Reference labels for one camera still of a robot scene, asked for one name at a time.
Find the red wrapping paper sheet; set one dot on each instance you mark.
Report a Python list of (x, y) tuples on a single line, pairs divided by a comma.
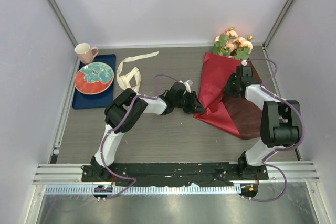
[(236, 116)]

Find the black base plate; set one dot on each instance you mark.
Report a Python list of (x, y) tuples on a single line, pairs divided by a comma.
[(173, 174)]

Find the cream ribbon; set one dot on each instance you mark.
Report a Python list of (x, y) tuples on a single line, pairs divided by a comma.
[(133, 78)]

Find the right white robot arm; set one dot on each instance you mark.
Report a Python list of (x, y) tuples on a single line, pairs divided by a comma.
[(280, 126)]

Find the perforated metal rail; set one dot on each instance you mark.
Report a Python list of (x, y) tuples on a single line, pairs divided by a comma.
[(110, 190)]

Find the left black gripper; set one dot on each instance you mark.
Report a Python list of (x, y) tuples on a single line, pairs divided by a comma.
[(194, 104)]

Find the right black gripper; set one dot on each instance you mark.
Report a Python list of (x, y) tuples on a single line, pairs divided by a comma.
[(227, 88)]

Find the pink fake flower bouquet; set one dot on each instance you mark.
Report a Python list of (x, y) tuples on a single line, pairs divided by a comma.
[(230, 44)]

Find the blue tray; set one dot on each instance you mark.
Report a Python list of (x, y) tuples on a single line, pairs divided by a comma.
[(101, 100)]

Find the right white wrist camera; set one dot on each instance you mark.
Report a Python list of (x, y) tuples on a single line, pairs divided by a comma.
[(244, 62)]

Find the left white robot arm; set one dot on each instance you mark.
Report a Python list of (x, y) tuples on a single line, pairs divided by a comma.
[(123, 113)]

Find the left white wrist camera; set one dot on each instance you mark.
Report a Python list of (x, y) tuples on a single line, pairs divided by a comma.
[(188, 83)]

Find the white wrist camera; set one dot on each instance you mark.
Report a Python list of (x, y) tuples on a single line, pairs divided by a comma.
[(188, 83), (244, 62)]

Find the red and teal plate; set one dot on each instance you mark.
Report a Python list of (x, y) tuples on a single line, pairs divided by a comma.
[(94, 78)]

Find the pink ceramic mug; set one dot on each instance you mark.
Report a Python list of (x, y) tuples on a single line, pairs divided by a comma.
[(86, 53)]

